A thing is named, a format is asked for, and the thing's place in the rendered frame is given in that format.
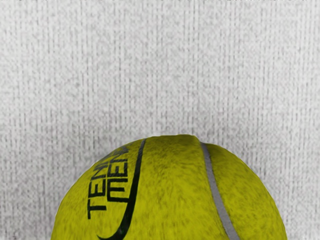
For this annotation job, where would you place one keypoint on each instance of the yellow tennis ball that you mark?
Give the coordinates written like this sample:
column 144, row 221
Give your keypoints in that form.
column 172, row 195

